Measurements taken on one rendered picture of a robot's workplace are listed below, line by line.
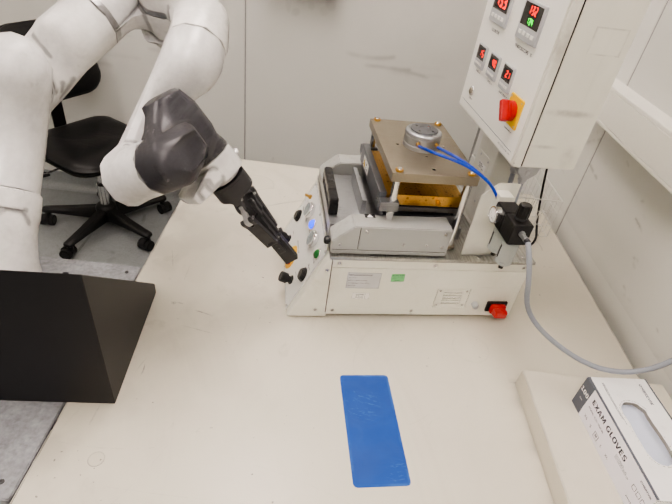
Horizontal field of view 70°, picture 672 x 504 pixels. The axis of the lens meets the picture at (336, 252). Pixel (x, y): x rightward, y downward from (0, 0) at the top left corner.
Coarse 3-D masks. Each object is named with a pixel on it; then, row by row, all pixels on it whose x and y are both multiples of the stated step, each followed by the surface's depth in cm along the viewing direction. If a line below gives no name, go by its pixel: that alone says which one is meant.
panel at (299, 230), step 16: (304, 208) 125; (320, 208) 115; (304, 224) 121; (320, 224) 111; (304, 240) 116; (320, 240) 107; (304, 256) 112; (320, 256) 104; (288, 272) 118; (288, 288) 113; (288, 304) 110
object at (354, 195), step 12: (336, 180) 117; (348, 180) 118; (360, 180) 110; (324, 192) 112; (348, 192) 113; (360, 192) 106; (324, 204) 111; (348, 204) 109; (360, 204) 105; (372, 204) 110; (336, 216) 104
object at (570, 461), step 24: (528, 384) 96; (552, 384) 97; (576, 384) 97; (528, 408) 94; (552, 408) 92; (552, 432) 88; (576, 432) 88; (552, 456) 84; (576, 456) 84; (552, 480) 83; (576, 480) 81; (600, 480) 81
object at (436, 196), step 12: (384, 168) 109; (384, 180) 104; (408, 192) 101; (420, 192) 102; (432, 192) 102; (444, 192) 103; (456, 192) 104; (408, 204) 102; (420, 204) 102; (432, 204) 102; (444, 204) 103; (456, 204) 103
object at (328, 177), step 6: (324, 168) 113; (330, 168) 113; (324, 174) 113; (330, 174) 111; (324, 180) 115; (330, 180) 108; (330, 186) 106; (330, 192) 104; (336, 192) 105; (330, 198) 103; (336, 198) 103; (330, 204) 103; (336, 204) 103; (330, 210) 104; (336, 210) 104
